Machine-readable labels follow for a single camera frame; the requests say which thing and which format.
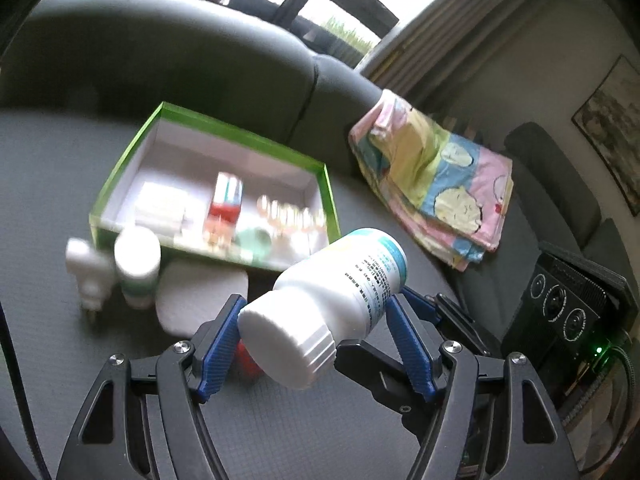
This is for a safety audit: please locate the large white pill bottle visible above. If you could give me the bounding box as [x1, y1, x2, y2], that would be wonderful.
[238, 228, 408, 390]

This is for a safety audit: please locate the red plastic scoop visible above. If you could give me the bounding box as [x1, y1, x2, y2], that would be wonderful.
[234, 340, 264, 382]

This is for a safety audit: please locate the white textured pad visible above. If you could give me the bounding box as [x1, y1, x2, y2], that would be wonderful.
[155, 259, 248, 338]

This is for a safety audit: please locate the transparent pink hair claw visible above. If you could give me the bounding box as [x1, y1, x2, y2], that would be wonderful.
[256, 195, 326, 258]

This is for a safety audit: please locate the white plug-in device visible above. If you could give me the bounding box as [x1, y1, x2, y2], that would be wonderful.
[65, 237, 118, 313]

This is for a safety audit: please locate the small green-label white bottle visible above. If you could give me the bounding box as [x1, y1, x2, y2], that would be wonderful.
[113, 226, 162, 310]

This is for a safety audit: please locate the white usb charger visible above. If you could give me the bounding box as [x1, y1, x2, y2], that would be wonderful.
[131, 181, 204, 238]

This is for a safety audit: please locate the colourful folded cloth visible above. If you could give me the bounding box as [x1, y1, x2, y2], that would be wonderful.
[348, 90, 514, 272]

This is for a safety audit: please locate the green cardboard box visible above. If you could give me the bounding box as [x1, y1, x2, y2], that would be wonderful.
[89, 102, 341, 273]

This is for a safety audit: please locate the striped curtain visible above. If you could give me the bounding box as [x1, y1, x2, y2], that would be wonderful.
[356, 0, 551, 110]

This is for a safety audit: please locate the black camera box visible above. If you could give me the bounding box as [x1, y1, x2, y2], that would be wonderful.
[501, 242, 639, 408]

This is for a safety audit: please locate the framed wall picture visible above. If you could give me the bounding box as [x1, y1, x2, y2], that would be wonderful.
[572, 54, 639, 217]

